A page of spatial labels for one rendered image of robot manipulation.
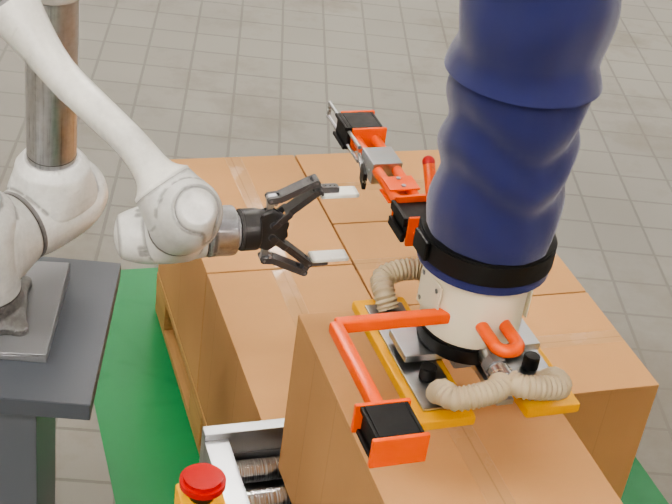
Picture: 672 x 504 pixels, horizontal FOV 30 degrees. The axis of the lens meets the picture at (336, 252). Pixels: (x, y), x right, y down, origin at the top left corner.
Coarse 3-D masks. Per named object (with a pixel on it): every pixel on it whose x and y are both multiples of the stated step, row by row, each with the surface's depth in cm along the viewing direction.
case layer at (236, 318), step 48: (240, 192) 357; (288, 240) 339; (336, 240) 342; (384, 240) 345; (192, 288) 339; (240, 288) 317; (288, 288) 319; (336, 288) 322; (576, 288) 336; (192, 336) 343; (240, 336) 300; (288, 336) 302; (576, 336) 317; (240, 384) 292; (288, 384) 287; (576, 384) 300; (624, 384) 303; (576, 432) 305; (624, 432) 310; (624, 480) 321
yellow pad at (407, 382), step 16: (352, 304) 224; (368, 304) 224; (400, 304) 224; (368, 336) 217; (384, 336) 215; (384, 352) 212; (384, 368) 211; (400, 368) 208; (416, 368) 209; (432, 368) 205; (400, 384) 206; (416, 384) 205; (416, 400) 202; (416, 416) 199; (432, 416) 199; (448, 416) 200; (464, 416) 201
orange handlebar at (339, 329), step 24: (360, 144) 249; (384, 144) 251; (384, 192) 238; (408, 192) 237; (408, 312) 202; (432, 312) 203; (336, 336) 194; (480, 336) 201; (360, 360) 189; (360, 384) 185
